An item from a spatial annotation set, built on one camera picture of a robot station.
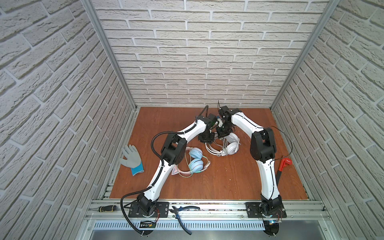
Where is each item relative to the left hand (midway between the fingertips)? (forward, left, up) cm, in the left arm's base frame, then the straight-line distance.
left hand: (210, 140), depth 99 cm
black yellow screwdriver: (-38, +56, -1) cm, 68 cm away
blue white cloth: (-12, +50, -2) cm, 51 cm away
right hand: (+3, -7, +3) cm, 8 cm away
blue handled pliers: (-40, +22, -1) cm, 46 cm away
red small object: (-17, -44, 0) cm, 47 cm away
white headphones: (-9, -11, +8) cm, 16 cm away
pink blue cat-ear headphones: (-19, +11, +6) cm, 23 cm away
